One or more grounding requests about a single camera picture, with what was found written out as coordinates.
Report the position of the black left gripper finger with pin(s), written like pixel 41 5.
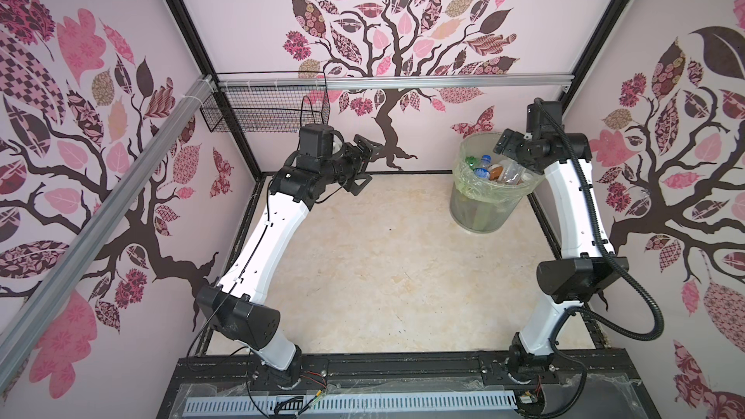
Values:
pixel 368 147
pixel 357 184

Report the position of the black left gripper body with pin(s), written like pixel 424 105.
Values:
pixel 342 168

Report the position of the orange tea bottle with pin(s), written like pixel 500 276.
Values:
pixel 496 172

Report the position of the green Sprite bottle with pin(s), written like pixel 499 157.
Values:
pixel 473 163

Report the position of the clear Pepsi bottle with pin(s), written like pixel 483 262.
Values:
pixel 482 166

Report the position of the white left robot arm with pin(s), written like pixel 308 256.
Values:
pixel 235 307

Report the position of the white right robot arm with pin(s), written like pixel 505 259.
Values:
pixel 581 272

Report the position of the black wire wall basket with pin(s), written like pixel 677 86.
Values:
pixel 267 102

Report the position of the aluminium wall rail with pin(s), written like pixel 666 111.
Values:
pixel 36 315
pixel 396 81

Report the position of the wire mesh waste bin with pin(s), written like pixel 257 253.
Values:
pixel 479 217

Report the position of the black frame rail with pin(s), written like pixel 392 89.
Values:
pixel 613 15

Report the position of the white slotted cable duct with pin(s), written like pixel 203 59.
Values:
pixel 346 405

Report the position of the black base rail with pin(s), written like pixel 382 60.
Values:
pixel 492 368

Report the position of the aluminium left wall rail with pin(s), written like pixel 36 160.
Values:
pixel 36 315

